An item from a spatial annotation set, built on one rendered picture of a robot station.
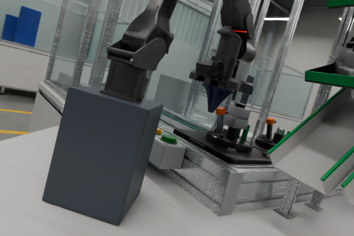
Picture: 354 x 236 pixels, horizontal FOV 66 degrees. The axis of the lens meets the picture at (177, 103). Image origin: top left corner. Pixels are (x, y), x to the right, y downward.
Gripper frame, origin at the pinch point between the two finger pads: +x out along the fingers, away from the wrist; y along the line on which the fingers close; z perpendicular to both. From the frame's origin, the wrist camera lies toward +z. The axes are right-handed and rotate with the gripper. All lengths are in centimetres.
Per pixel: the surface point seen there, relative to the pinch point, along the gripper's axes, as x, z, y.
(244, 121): 4.1, -12.4, 2.2
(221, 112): 2.8, -3.2, 1.0
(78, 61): 2, 10, -81
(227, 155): 11.9, 0.3, 9.6
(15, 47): 22, -19, -506
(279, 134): 6.5, -36.2, 0.7
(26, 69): 56, -43, -505
